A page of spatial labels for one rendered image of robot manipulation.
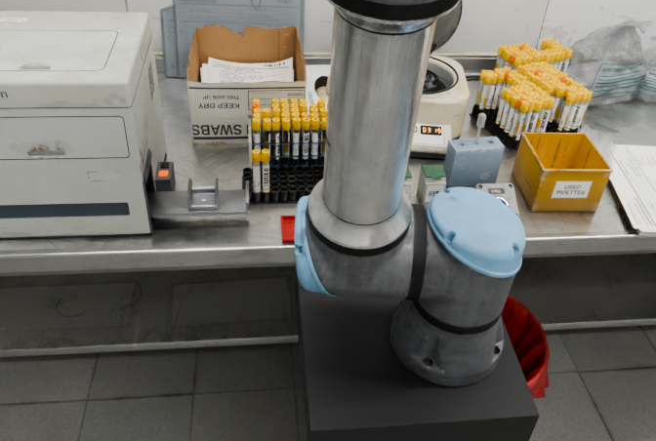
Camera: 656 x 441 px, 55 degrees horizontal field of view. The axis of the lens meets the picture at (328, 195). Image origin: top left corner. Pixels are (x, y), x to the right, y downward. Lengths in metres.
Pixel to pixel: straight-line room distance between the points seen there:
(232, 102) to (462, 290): 0.73
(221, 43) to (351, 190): 0.99
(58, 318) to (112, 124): 0.97
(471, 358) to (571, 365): 1.42
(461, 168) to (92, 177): 0.67
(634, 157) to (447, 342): 0.82
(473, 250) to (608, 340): 1.69
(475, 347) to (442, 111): 0.66
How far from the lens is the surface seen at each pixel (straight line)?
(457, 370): 0.84
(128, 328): 1.83
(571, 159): 1.39
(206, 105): 1.33
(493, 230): 0.73
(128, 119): 1.01
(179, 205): 1.14
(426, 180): 1.19
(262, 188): 1.19
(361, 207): 0.64
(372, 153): 0.59
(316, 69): 1.53
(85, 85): 1.00
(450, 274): 0.72
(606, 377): 2.25
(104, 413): 2.01
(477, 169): 1.26
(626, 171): 1.46
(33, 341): 1.87
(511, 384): 0.88
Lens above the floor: 1.61
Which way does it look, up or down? 37 degrees down
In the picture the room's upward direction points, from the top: 4 degrees clockwise
